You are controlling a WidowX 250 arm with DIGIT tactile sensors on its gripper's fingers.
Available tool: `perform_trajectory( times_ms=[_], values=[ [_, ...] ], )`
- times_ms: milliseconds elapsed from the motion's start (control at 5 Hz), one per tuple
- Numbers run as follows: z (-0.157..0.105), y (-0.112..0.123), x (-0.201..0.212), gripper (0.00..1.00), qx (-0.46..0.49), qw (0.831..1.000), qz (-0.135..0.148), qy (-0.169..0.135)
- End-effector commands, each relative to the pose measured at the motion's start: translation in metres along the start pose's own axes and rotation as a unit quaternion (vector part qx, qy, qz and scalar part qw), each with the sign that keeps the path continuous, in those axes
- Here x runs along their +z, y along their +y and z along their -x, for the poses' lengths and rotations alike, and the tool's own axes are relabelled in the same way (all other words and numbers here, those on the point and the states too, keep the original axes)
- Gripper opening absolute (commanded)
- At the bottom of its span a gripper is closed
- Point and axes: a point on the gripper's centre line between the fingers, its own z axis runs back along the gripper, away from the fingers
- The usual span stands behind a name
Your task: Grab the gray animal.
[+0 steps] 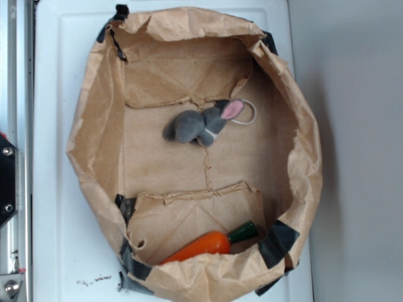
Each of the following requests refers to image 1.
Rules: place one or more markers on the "gray plush bunny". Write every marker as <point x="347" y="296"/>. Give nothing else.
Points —
<point x="203" y="128"/>

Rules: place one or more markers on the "brown paper bag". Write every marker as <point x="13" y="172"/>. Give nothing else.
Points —
<point x="152" y="197"/>

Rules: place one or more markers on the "orange toy carrot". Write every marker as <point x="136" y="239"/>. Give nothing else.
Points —
<point x="214" y="242"/>

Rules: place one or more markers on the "black mounting bracket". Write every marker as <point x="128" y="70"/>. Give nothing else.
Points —
<point x="9" y="180"/>

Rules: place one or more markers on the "aluminium frame rail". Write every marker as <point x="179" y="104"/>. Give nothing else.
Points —
<point x="17" y="81"/>

